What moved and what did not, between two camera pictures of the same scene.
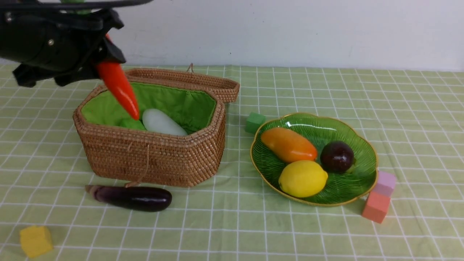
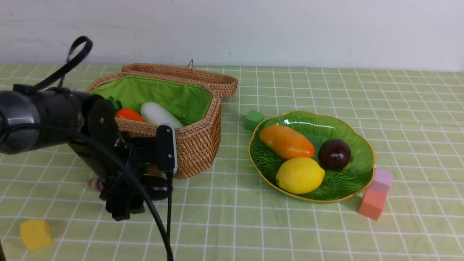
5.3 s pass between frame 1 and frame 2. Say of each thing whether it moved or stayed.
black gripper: moved
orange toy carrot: moved
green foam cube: stayed
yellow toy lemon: stayed
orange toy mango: stayed
